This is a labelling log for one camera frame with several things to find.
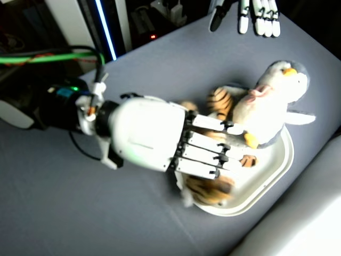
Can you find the black device with red light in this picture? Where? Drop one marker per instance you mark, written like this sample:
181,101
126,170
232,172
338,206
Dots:
146,29

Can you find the blue light strip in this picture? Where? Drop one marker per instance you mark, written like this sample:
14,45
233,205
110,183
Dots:
106,29

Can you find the orange striped tiger plush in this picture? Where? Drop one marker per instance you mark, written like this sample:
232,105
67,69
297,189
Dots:
207,190

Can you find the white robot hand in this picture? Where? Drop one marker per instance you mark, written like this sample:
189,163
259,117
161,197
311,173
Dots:
149,130
262,16

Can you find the grey white penguin plush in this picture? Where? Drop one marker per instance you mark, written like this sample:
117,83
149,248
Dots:
266,109

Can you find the grey table cloth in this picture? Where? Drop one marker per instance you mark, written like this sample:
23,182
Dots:
80,202

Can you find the white plastic tray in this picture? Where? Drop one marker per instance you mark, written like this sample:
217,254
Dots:
266,173

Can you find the white backdrop board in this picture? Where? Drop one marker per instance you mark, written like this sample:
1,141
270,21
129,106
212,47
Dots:
301,213

